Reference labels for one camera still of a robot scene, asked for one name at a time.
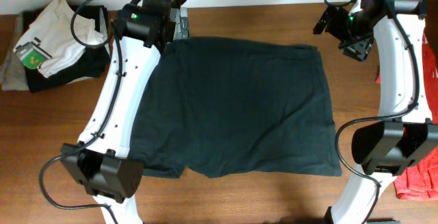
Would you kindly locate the grey folded garment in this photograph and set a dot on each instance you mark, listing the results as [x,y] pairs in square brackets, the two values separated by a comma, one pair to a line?
[12,70]

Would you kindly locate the white folded t-shirt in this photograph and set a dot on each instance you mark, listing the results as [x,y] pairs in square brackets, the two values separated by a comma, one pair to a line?
[48,45]

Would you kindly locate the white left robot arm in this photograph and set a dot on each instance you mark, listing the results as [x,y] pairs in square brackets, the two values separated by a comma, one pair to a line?
[99,161]

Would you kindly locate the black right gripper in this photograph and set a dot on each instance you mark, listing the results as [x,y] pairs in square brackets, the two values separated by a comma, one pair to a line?
[339,16]

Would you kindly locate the red t-shirt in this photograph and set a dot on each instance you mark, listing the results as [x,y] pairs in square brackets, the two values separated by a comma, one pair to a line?
[419,183]

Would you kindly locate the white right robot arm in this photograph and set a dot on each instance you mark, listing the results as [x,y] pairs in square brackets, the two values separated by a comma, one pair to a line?
[403,132]

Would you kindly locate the black folded garment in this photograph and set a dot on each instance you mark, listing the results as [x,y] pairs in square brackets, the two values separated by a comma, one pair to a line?
[91,64]

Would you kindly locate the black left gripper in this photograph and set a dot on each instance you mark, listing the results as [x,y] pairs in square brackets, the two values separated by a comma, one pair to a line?
[183,18]

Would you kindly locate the dark green Nike t-shirt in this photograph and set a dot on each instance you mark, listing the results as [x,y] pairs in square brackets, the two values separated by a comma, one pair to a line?
[222,106]

